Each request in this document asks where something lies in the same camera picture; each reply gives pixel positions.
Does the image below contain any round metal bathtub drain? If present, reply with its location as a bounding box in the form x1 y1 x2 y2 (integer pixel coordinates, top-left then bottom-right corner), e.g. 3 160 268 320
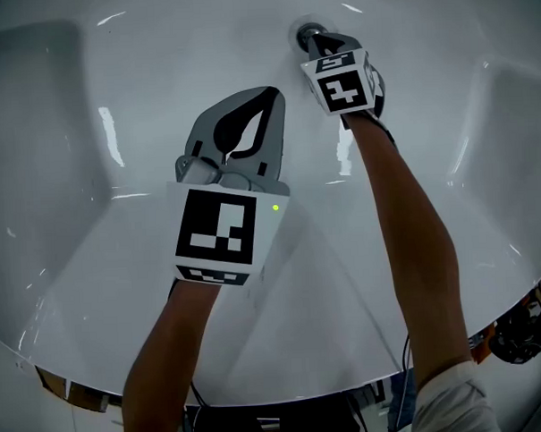
293 20 331 48

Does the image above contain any person's right forearm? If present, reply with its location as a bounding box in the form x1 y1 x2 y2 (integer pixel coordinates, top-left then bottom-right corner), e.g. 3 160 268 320
339 106 475 393

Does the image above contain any person's left forearm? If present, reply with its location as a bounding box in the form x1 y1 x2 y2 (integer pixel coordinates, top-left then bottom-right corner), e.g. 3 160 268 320
114 277 231 432

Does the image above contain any black equipment bundle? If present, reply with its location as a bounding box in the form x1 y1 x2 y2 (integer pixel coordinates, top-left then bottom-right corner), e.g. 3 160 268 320
486 294 541 367

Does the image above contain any orange case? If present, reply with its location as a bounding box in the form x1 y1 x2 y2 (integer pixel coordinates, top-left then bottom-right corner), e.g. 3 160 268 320
468 326 498 365

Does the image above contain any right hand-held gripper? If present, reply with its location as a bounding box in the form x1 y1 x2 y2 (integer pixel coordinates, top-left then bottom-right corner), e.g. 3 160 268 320
299 30 389 122

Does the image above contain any white bathtub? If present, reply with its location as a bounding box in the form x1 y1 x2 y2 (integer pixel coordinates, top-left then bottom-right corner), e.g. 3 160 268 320
0 0 541 419

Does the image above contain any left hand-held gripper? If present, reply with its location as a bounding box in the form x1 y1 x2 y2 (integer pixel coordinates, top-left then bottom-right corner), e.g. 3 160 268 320
161 85 297 290

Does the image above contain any person's pale sweatshirt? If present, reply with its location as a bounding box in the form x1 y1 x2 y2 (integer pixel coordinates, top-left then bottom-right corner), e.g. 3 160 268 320
408 359 503 432

